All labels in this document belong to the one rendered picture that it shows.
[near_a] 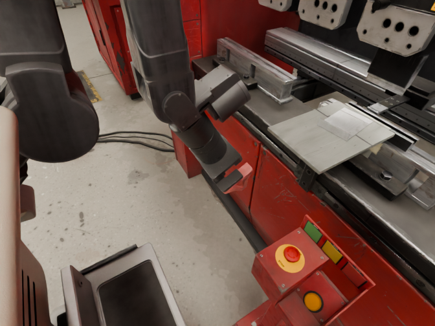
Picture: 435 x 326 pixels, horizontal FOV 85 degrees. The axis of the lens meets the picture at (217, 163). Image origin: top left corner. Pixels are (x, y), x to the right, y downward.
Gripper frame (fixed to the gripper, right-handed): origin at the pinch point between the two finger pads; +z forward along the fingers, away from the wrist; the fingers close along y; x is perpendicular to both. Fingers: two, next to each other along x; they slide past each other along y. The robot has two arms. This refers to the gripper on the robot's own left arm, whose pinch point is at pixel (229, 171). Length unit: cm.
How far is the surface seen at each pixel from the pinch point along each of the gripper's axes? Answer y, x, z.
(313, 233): -15.3, -6.5, 24.0
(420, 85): -3, -59, 26
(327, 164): -9.5, -17.6, 8.5
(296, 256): -17.5, 0.7, 20.6
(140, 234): 58, 67, 78
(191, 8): 84, -34, 6
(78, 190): 115, 92, 65
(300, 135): 0.9, -19.5, 9.5
